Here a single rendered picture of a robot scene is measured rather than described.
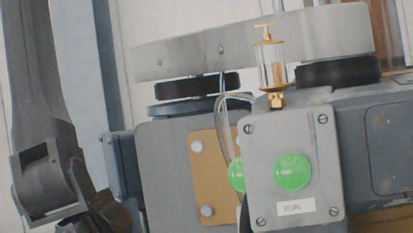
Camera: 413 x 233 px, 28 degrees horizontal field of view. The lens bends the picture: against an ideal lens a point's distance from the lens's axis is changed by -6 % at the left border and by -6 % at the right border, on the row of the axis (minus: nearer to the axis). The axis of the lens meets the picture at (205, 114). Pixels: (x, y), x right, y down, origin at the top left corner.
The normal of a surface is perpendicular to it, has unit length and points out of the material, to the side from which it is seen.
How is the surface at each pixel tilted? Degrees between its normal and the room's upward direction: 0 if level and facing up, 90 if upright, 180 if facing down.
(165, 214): 90
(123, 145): 90
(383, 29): 90
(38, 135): 70
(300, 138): 90
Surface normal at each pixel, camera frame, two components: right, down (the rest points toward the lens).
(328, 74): -0.38, 0.11
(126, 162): 0.28, 0.01
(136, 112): -0.16, 0.07
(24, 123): -0.40, -0.24
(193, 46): -0.87, 0.15
